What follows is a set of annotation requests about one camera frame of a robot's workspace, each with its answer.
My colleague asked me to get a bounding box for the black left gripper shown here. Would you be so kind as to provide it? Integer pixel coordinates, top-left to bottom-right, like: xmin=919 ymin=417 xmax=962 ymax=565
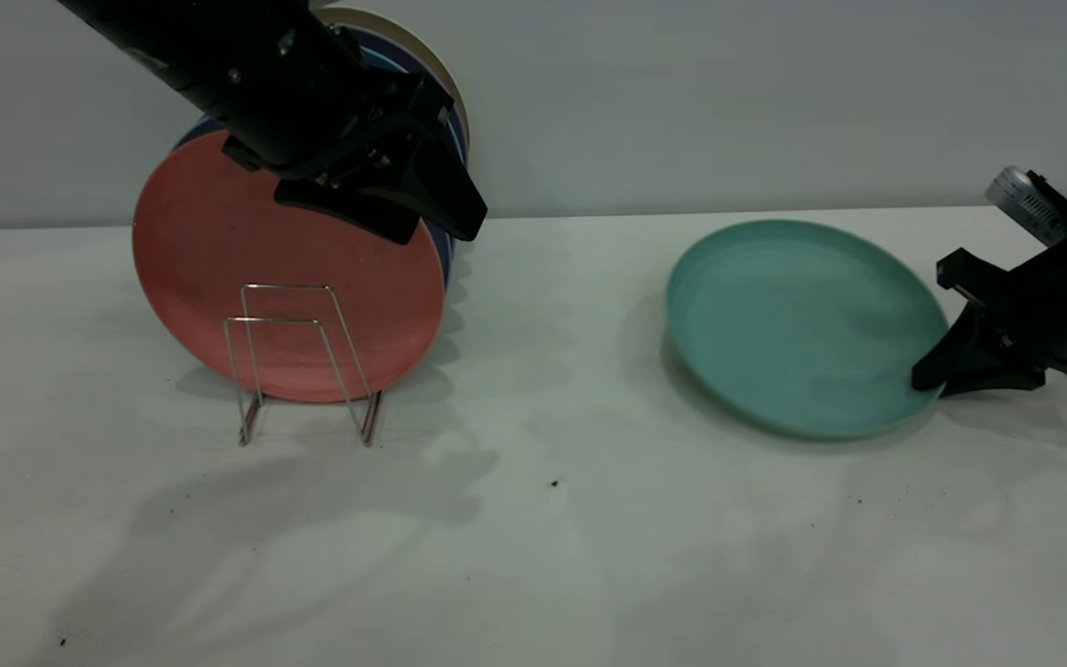
xmin=221 ymin=56 xmax=489 ymax=245

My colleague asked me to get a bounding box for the green round plate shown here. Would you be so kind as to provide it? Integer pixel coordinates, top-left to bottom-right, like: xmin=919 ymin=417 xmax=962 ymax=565
xmin=666 ymin=220 xmax=951 ymax=440

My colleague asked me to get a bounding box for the teal blue round plate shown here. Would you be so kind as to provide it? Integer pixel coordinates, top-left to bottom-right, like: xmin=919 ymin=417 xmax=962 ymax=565
xmin=358 ymin=46 xmax=468 ymax=175

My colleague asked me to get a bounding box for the beige round plate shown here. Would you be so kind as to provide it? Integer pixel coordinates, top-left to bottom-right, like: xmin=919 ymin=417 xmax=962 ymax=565
xmin=311 ymin=7 xmax=471 ymax=142

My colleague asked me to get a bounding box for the pink round plate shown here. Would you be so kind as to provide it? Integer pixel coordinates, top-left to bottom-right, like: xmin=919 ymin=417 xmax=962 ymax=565
xmin=132 ymin=130 xmax=447 ymax=404

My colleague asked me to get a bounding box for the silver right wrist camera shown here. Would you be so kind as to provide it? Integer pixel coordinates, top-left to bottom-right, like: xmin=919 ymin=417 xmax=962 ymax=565
xmin=985 ymin=167 xmax=1067 ymax=247

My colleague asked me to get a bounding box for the metal wire plate rack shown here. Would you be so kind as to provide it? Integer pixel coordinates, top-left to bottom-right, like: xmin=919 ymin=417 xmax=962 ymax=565
xmin=223 ymin=284 xmax=384 ymax=449

